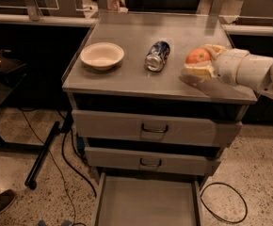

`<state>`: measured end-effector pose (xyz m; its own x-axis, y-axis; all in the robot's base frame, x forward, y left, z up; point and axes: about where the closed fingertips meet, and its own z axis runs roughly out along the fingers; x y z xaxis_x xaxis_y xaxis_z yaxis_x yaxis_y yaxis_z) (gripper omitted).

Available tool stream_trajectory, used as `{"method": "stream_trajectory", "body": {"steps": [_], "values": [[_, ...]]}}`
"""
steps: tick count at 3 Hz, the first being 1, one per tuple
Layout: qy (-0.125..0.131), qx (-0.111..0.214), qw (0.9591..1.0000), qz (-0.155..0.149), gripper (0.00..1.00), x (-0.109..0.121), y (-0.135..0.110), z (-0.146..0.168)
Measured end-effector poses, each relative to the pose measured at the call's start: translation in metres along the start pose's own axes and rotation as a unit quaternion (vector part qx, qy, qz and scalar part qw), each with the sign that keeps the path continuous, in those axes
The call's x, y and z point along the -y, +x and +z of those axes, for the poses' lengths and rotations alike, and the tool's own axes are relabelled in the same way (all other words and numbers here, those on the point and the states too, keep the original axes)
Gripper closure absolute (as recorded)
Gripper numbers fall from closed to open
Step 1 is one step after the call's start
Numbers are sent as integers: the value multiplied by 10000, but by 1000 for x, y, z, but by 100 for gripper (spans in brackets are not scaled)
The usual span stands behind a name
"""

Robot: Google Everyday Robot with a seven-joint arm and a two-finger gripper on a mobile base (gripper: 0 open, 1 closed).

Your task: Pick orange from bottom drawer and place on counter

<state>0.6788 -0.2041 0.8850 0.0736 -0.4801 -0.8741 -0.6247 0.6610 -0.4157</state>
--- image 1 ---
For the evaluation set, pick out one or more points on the orange fruit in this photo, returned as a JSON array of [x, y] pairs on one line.
[[197, 56]]

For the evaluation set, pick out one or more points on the grey metal drawer cabinet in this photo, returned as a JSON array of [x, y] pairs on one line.
[[131, 88]]

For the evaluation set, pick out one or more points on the grey drawer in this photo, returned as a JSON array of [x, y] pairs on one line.
[[147, 199], [158, 162], [161, 129]]

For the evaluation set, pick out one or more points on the blue silver soda can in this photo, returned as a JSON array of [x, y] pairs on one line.
[[157, 56]]

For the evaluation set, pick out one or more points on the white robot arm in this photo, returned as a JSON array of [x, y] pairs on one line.
[[255, 72]]

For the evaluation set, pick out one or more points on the grey top drawer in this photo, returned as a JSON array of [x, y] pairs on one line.
[[161, 129]]

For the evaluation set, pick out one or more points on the grey middle drawer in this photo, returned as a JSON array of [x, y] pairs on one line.
[[158, 162]]

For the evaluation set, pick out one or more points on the black stand leg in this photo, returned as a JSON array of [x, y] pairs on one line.
[[31, 179]]

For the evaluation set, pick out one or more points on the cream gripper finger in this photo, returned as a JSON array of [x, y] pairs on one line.
[[204, 70], [214, 50]]

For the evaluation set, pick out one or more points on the grey bottom drawer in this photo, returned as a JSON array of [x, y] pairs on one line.
[[147, 199]]

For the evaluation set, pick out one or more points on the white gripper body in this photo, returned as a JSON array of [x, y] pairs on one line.
[[229, 66]]

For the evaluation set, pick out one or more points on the white paper bowl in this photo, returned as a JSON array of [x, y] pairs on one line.
[[102, 56]]

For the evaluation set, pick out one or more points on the black side table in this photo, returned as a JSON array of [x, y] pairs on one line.
[[1, 88]]

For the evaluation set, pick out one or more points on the black box with label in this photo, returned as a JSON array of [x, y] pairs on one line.
[[10, 65]]

